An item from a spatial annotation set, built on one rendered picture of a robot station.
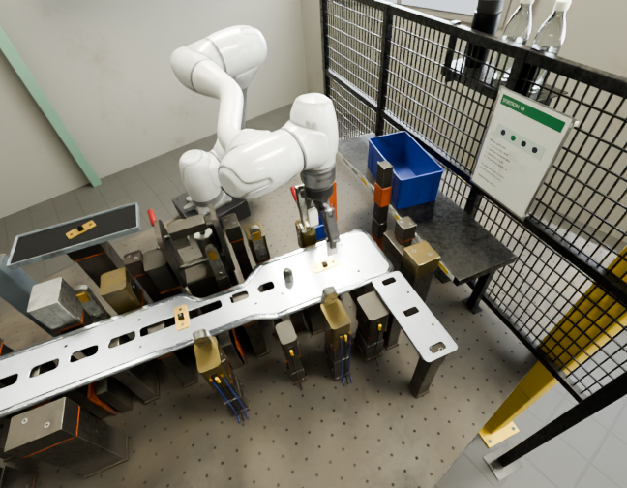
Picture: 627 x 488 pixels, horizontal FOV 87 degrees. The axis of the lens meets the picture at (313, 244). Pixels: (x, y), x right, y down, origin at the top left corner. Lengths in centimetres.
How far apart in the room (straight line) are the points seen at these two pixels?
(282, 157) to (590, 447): 194
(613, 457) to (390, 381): 127
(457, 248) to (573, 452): 128
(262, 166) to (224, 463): 88
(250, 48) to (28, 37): 266
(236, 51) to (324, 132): 56
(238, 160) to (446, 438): 98
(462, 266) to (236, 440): 87
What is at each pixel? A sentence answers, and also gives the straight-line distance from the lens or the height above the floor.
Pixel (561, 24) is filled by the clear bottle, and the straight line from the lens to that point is 112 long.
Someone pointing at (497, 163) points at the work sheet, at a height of 126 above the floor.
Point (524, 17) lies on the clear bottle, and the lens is 118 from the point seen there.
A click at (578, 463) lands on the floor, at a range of 215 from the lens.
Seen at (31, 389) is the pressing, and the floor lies 100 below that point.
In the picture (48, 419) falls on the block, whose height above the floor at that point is 103.
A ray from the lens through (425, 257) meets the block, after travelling 106.
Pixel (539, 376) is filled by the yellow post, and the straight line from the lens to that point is 147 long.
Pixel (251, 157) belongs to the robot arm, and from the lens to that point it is 66.
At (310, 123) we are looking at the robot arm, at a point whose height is 152.
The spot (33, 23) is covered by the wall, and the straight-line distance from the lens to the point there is 371.
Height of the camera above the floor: 184
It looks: 46 degrees down
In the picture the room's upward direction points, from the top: 6 degrees counter-clockwise
